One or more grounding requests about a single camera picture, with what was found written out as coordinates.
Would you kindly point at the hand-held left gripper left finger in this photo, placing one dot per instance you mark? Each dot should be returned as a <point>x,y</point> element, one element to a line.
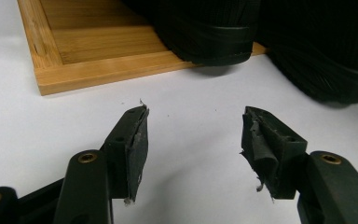
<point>127,155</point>

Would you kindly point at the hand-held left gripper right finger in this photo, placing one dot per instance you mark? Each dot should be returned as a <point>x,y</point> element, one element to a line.
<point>276,155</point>

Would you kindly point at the black knit sneaker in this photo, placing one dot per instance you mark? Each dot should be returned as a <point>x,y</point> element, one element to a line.
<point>205,34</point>
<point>323,53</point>

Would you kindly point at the wooden three-tier shoe rack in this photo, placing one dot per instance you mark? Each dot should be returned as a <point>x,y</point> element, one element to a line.
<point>105,43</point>

